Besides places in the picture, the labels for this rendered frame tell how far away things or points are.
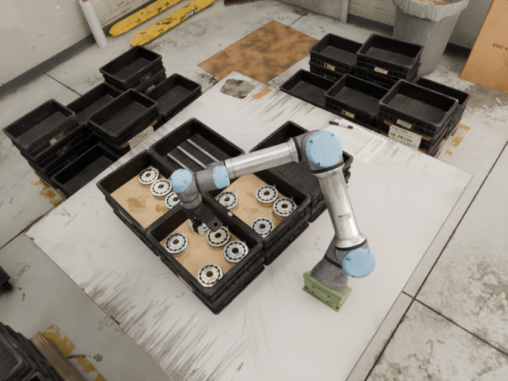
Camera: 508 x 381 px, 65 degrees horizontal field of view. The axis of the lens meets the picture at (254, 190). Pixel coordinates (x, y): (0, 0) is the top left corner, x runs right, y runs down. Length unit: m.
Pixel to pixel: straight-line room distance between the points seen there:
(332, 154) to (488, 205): 1.92
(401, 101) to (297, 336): 1.80
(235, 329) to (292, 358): 0.25
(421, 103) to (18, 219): 2.97
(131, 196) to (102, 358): 1.03
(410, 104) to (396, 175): 0.86
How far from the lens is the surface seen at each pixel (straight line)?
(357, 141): 2.26
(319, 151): 1.32
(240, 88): 2.61
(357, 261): 1.44
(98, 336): 2.64
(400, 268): 1.83
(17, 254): 3.21
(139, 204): 1.93
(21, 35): 4.63
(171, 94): 3.23
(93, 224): 2.13
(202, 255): 1.70
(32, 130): 3.22
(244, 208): 1.80
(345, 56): 3.47
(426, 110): 2.87
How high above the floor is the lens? 2.28
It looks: 52 degrees down
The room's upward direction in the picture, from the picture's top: 7 degrees counter-clockwise
